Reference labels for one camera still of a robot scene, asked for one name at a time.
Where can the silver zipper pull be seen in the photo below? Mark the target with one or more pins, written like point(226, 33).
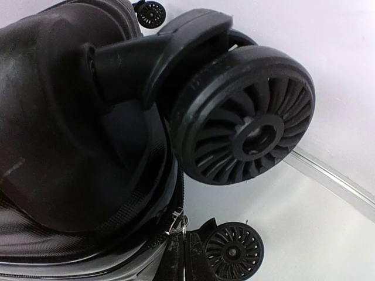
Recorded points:
point(179, 223)

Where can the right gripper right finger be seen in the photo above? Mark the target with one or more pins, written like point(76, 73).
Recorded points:
point(197, 266)

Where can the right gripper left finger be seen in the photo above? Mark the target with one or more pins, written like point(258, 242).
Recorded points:
point(171, 267)

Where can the black ribbed hard-shell suitcase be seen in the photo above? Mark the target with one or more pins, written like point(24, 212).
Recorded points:
point(106, 107)

